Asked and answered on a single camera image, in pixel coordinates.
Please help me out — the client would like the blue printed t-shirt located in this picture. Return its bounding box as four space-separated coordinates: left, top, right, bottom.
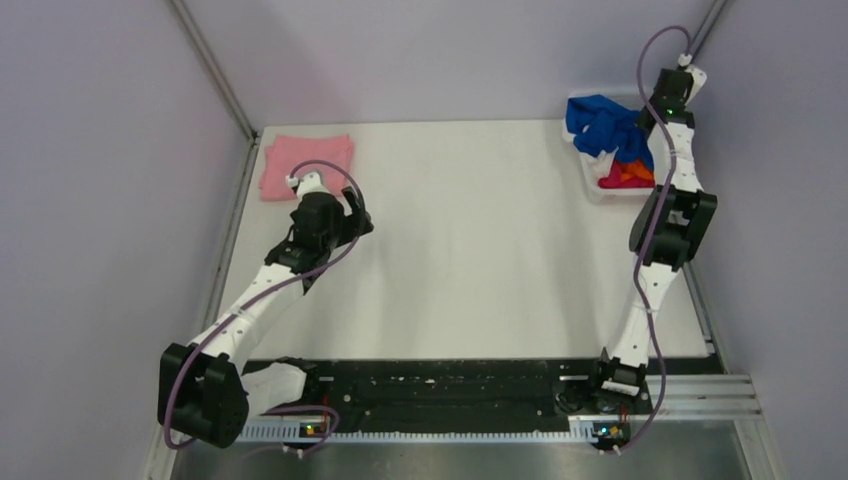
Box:
564 94 654 171

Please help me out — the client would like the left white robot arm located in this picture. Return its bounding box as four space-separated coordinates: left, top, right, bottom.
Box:
157 186 374 450

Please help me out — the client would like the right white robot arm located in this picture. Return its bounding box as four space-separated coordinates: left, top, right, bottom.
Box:
586 65 718 412

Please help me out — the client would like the folded pink t-shirt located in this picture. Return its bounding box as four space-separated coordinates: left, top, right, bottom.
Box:
258 134 356 203

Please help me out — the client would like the orange t-shirt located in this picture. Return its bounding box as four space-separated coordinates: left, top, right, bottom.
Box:
617 159 655 184

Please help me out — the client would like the white t-shirt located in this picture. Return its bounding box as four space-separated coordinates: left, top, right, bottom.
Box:
580 151 615 183

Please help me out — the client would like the white plastic laundry basket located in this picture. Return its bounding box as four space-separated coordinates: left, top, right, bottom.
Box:
562 89 655 203

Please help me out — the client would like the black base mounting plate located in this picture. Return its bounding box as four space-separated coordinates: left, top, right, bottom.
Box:
241 357 654 439

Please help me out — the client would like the right corner metal post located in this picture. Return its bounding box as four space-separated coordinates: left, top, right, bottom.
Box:
690 0 734 58

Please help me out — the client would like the corner metal post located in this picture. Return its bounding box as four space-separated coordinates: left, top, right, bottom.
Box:
690 0 734 58
164 0 257 142

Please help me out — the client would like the grey slotted cable duct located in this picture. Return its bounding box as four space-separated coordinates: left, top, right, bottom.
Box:
236 418 598 444

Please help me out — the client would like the left corner metal post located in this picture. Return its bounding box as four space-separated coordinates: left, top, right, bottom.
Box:
164 0 257 142

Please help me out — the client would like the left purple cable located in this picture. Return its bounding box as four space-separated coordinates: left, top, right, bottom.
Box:
162 159 367 458

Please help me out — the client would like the aluminium rail frame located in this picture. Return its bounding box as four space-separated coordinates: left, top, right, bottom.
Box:
657 265 787 479

